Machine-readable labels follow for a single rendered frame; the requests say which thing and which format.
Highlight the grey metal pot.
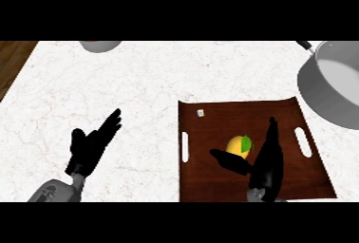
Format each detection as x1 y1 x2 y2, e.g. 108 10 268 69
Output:
294 40 359 131

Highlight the yellow lemon with green leaf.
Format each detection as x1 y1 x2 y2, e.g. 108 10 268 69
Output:
225 134 254 160

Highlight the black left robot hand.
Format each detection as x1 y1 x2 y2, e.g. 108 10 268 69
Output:
64 107 124 178

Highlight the grey round bowl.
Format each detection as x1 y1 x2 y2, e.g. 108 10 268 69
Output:
77 40 124 54

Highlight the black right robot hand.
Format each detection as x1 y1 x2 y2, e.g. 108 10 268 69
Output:
207 116 287 203

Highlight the brown wooden tray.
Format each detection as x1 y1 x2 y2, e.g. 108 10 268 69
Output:
178 96 340 203

